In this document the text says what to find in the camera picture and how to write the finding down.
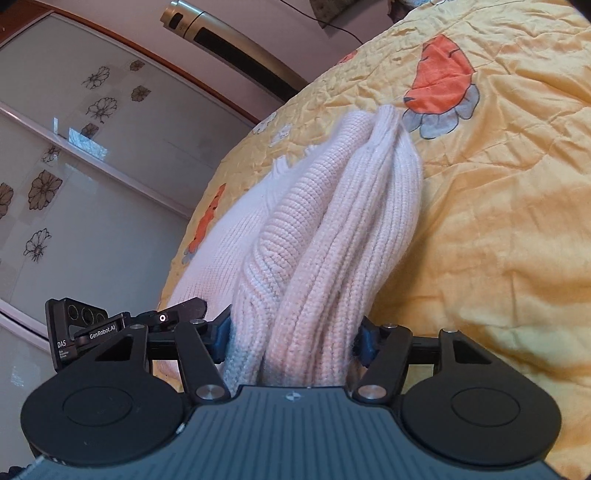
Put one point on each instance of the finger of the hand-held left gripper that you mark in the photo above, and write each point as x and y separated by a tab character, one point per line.
178	313

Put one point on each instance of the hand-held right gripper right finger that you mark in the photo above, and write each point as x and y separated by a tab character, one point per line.
367	344

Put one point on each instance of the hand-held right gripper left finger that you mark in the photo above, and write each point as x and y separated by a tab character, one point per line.
222	337

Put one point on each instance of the floral sliding wardrobe door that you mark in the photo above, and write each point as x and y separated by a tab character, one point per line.
92	161

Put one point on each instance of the yellow printed blanket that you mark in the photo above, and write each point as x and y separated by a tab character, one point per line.
498	207

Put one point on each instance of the gold tower fan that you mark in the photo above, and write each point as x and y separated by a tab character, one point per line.
231	41

